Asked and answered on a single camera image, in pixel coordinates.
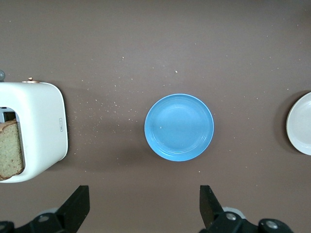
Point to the brown bread slice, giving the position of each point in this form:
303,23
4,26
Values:
11,150

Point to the brown table cover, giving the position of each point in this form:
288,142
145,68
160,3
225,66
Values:
155,36

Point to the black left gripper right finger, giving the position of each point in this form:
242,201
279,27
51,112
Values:
213,216

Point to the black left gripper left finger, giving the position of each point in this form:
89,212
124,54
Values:
73,211

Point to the white toaster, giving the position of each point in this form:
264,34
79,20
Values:
43,121

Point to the beige plate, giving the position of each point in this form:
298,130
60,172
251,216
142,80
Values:
301,123

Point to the blue plate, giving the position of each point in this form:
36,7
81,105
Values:
179,127

